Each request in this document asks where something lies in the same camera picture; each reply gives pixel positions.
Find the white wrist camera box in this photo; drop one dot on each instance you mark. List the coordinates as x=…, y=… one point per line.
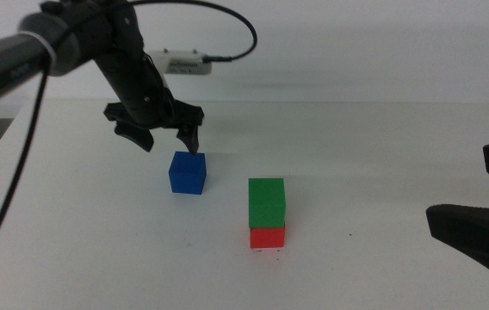
x=180, y=64

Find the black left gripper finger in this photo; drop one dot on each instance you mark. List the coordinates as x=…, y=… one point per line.
x=139, y=138
x=190, y=138

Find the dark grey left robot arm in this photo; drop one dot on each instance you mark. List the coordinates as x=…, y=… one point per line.
x=3, y=64

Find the green cube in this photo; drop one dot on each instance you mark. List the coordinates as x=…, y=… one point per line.
x=267, y=202

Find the blue cube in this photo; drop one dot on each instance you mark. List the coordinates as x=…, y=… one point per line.
x=187, y=174

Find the red cube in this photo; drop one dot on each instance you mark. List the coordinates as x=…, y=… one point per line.
x=267, y=237

